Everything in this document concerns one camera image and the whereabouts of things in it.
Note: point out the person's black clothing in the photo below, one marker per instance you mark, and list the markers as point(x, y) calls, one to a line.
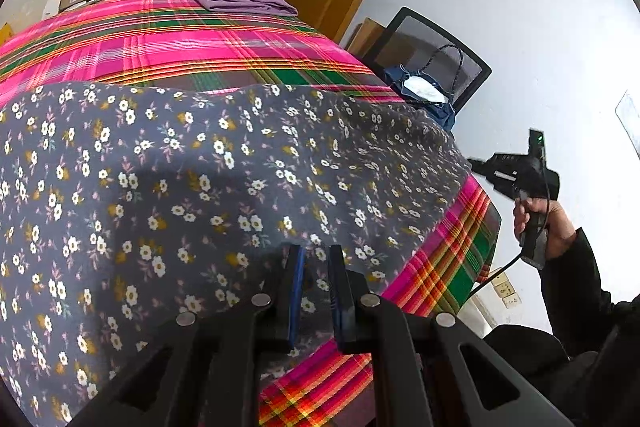
point(550, 357)

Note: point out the person's right forearm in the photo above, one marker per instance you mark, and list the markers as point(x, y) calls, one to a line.
point(585, 287)

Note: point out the grey large-flower pants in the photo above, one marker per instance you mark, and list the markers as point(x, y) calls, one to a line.
point(200, 157)

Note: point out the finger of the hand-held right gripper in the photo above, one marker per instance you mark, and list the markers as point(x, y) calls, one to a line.
point(492, 166)
point(502, 187)

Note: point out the wall socket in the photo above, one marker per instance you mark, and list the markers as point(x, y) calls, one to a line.
point(506, 292)

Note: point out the grey wall plate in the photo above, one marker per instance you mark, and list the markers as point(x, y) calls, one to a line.
point(630, 122)

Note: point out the blue bag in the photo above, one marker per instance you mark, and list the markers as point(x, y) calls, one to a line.
point(440, 112)

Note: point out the pink plaid bed sheet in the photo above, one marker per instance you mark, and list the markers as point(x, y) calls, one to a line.
point(200, 42)

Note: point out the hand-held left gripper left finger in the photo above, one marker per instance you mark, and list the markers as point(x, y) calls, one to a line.
point(297, 292)

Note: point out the small white box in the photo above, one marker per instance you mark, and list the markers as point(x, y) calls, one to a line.
point(50, 9)

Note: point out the yellow bag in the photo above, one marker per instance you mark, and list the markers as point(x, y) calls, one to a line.
point(6, 34)

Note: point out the black mesh chair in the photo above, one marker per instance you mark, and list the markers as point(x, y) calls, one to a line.
point(465, 77)

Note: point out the person's right hand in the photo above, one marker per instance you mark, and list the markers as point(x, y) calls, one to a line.
point(555, 222)

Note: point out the flat cardboard sheet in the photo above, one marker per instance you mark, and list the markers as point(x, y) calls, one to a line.
point(365, 34)

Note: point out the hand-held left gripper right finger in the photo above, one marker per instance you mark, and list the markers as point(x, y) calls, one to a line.
point(335, 302)

